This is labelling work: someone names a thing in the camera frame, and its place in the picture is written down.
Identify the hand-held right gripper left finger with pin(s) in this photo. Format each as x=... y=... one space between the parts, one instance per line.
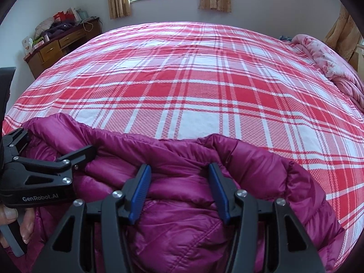
x=139 y=194

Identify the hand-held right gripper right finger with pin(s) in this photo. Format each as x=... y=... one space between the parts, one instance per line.
x=219 y=194

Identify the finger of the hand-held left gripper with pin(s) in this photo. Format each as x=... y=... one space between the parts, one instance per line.
x=82 y=153
x=17 y=139

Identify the magenta puffer jacket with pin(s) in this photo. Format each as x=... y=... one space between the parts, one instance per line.
x=176 y=233

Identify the purple clothes pile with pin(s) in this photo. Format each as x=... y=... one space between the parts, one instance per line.
x=58 y=29

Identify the person's left hand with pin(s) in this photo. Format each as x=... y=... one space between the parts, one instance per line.
x=28 y=223

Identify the white carton box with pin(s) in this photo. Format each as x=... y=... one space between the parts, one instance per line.
x=27 y=45

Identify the wooden desk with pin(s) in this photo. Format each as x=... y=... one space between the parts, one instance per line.
x=51 y=51

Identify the bed with red plaid sheet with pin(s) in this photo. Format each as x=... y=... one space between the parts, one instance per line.
x=199 y=91

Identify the pink plastic bag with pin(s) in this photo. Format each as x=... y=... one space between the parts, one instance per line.
x=44 y=25

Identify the red paper bag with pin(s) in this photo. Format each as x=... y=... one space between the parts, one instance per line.
x=65 y=14

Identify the pink floral quilt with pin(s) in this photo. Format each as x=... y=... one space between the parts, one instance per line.
x=327 y=59

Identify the long yellow patterned curtain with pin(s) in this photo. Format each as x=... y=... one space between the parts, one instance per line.
x=342 y=37

